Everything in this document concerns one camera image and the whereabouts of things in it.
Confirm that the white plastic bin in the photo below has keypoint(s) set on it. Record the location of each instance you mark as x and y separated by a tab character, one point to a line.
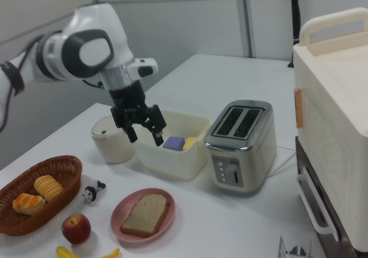
172	163

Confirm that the purple block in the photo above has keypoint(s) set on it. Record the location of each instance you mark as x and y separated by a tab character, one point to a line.
173	143

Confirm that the yellow banana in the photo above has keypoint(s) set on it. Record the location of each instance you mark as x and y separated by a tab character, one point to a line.
64	252

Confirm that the orange latch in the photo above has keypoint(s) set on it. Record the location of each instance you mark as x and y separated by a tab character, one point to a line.
298	108

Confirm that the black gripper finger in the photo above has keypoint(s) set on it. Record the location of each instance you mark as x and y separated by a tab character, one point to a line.
156	120
131	134

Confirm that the orange glazed pastry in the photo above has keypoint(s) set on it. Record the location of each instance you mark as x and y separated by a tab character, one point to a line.
28	204

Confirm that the brown bread slice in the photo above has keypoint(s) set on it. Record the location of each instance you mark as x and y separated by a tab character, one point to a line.
146	215

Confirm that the black pole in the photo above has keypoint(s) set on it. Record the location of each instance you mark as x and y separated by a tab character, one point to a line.
295	16

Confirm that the brown wicker basket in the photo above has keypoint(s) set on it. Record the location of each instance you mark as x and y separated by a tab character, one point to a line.
64	174

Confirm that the small white lidded container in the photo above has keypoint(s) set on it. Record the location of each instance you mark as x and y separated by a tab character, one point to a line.
110	147

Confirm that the pink plate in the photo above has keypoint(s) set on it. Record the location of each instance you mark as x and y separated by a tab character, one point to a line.
169	212

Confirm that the yellow block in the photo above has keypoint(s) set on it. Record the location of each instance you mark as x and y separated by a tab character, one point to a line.
189	143

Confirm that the cream and chrome toaster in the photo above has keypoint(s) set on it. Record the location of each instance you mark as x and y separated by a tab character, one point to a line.
253	151

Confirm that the red apple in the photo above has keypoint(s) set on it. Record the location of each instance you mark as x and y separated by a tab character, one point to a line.
76	229

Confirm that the panda figurine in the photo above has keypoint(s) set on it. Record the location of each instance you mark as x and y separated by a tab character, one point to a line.
91	192

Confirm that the striped yellow bread roll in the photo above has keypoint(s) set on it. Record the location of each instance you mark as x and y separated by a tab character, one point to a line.
48	187

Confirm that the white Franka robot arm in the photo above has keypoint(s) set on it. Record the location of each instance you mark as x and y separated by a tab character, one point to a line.
92	31

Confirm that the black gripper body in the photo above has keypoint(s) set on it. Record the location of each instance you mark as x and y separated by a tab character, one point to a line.
129	103

